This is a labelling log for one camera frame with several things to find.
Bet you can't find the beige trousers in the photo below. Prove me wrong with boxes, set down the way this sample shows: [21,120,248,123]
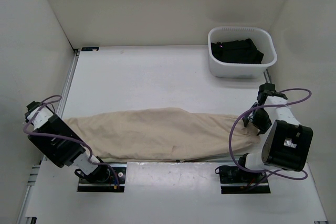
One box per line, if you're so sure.
[65,108,260,162]

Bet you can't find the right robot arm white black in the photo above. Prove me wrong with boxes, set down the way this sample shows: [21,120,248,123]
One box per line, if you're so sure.
[236,83,313,182]

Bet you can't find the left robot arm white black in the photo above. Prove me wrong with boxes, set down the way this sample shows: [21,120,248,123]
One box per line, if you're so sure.
[24,101,111,183]

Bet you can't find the black trousers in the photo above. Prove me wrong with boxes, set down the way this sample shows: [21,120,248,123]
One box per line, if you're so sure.
[211,38,264,64]

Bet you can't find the white plastic basket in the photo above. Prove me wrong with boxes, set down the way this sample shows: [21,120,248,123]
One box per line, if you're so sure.
[208,26,278,79]

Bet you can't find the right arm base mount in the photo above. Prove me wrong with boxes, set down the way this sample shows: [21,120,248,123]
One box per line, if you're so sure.
[215,165,271,195]

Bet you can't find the black corner bracket label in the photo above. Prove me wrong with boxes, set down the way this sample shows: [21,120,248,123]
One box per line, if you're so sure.
[81,47,99,51]

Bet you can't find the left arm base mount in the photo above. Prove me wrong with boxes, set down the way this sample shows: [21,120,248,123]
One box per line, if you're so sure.
[74,163,127,193]

